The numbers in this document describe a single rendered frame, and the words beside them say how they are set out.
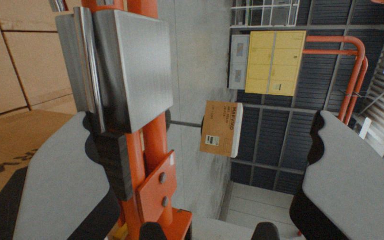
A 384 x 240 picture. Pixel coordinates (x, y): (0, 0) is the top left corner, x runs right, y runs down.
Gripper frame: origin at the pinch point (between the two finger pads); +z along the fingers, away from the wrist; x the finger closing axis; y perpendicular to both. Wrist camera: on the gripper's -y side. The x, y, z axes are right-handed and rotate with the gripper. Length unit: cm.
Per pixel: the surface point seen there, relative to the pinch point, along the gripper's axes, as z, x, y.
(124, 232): 6.0, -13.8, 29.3
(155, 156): 1.8, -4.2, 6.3
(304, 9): 951, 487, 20
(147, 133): 2.2, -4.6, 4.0
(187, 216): 1.6, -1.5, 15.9
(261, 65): 665, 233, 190
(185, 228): 0.1, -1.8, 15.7
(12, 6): 42, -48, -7
